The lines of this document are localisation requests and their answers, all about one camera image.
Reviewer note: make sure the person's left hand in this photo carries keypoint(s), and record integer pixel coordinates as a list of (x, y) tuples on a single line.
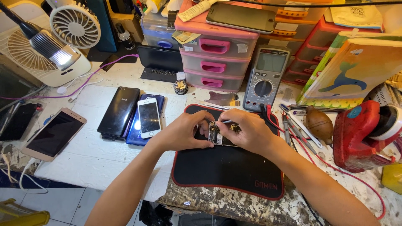
[(180, 130)]

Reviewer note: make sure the person's right hand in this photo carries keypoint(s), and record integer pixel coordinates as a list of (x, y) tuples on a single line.
[(251, 131)]

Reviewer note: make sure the silver tweezers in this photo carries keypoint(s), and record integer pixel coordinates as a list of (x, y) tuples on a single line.
[(225, 121)]

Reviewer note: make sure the phone with exposed board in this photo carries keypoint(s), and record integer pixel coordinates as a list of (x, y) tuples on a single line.
[(221, 135)]

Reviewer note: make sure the small white phone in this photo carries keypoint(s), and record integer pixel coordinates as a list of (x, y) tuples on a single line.
[(149, 117)]

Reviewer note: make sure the black mat with red edge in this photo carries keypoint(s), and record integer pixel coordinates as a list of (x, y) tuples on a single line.
[(227, 166)]

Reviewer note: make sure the blue phone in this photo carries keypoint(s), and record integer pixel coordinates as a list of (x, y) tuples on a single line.
[(138, 131)]

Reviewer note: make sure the metal pry tool plate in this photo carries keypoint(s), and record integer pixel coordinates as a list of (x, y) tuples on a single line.
[(223, 99)]

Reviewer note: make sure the grey digital multimeter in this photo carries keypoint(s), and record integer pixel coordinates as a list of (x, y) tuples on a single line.
[(265, 78)]

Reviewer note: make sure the glossy black phone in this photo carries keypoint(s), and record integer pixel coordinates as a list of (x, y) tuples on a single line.
[(119, 111)]

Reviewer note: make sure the blue pen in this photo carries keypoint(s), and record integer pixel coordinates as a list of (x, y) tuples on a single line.
[(314, 110)]

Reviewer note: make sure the brown rubber air blower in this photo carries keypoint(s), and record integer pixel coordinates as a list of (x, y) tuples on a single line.
[(319, 125)]

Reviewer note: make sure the pink plastic drawer unit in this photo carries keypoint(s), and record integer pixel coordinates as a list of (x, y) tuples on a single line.
[(216, 53)]

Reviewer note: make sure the red multimeter probe lead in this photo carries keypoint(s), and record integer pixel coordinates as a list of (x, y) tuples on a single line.
[(333, 163)]

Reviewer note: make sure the clear plastic drawer box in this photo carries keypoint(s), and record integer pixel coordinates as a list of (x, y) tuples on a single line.
[(158, 29)]

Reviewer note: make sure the red plastic drawer unit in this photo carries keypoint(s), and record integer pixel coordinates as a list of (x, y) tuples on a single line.
[(317, 50)]

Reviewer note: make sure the red tape dispenser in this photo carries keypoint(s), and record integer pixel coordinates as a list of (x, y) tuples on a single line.
[(358, 138)]

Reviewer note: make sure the small black bottle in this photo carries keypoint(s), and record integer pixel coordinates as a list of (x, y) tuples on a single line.
[(125, 36)]

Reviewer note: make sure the orange plastic drawer unit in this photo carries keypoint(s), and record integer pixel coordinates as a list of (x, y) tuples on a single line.
[(292, 28)]

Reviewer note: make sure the gold-edged phone with dark screen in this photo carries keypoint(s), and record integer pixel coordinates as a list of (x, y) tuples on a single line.
[(241, 18)]

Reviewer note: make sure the colourful book with whale picture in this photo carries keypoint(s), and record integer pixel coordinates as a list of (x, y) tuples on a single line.
[(348, 72)]

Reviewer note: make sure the white tube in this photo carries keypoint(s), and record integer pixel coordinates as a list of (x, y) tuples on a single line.
[(196, 10)]

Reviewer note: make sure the white round charger puck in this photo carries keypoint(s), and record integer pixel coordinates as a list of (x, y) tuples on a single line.
[(62, 90)]

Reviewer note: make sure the rose gold phone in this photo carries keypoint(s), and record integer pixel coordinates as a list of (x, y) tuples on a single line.
[(55, 133)]

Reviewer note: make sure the yellow container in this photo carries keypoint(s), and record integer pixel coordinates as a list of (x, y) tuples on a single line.
[(392, 179)]

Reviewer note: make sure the small white clip fan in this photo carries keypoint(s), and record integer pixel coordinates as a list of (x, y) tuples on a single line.
[(75, 23)]

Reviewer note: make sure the white desk fan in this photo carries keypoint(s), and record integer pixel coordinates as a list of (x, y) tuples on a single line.
[(34, 62)]

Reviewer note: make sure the yellow plastic stool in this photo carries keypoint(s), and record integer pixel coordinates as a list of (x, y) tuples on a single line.
[(22, 215)]

